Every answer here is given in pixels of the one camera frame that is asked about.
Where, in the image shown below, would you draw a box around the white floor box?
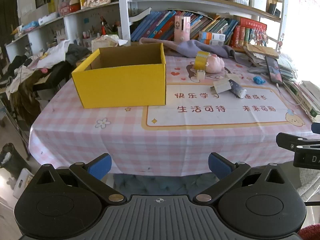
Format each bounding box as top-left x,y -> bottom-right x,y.
12,168 -> 34,199

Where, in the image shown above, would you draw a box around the black trash bin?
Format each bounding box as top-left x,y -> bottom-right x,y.
0,143 -> 30,179

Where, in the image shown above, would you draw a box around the white cable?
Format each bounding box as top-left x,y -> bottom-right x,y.
276,84 -> 308,106

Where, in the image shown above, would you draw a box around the crumpled white bag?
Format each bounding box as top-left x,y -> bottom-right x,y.
91,35 -> 128,53

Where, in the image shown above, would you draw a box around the red thick books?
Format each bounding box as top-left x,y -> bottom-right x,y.
230,17 -> 267,48

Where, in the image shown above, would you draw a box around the white and orange carton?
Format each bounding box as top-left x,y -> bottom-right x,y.
199,31 -> 225,46

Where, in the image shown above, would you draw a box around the black smartphone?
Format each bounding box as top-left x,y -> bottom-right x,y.
265,56 -> 283,84

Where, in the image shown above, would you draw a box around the red fuzzy garment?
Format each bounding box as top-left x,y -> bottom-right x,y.
299,226 -> 320,240

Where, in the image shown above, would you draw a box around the pink checkered tablecloth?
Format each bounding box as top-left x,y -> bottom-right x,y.
29,55 -> 320,177

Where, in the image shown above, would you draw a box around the blue grey chair cushion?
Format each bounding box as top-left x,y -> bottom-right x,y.
112,174 -> 220,196

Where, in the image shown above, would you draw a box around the white bookshelf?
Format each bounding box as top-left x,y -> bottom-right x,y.
5,0 -> 287,63

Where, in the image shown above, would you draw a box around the desk pen cups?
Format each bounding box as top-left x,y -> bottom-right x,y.
81,17 -> 120,47

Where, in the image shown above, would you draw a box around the yellow tape roll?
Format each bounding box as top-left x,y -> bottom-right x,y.
194,51 -> 210,70

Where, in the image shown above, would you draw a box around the pink plush pig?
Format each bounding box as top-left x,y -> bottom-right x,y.
205,55 -> 225,73

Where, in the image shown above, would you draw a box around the pink printed tall box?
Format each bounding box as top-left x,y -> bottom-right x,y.
174,15 -> 191,42

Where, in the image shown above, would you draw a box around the dark blue tube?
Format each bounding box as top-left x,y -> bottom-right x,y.
229,79 -> 247,99

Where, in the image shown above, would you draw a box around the white rubber block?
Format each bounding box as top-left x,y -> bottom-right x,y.
213,80 -> 232,93

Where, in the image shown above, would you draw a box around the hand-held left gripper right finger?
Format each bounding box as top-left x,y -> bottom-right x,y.
195,152 -> 288,204

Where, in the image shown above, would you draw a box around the row of colourful books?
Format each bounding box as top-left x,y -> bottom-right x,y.
130,10 -> 240,46

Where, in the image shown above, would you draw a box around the stack of books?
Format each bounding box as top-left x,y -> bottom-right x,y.
282,80 -> 320,123

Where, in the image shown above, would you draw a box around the pile of clothes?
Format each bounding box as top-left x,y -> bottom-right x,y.
5,40 -> 93,120

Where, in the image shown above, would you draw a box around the pile of papers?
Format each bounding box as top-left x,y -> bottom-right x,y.
244,44 -> 298,80

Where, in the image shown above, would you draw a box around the yellow cardboard box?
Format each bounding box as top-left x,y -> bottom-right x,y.
72,42 -> 167,109

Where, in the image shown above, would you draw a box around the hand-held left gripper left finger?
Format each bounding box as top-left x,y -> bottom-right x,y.
32,153 -> 127,205

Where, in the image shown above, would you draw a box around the purple cloth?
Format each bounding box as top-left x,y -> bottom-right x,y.
139,37 -> 253,67

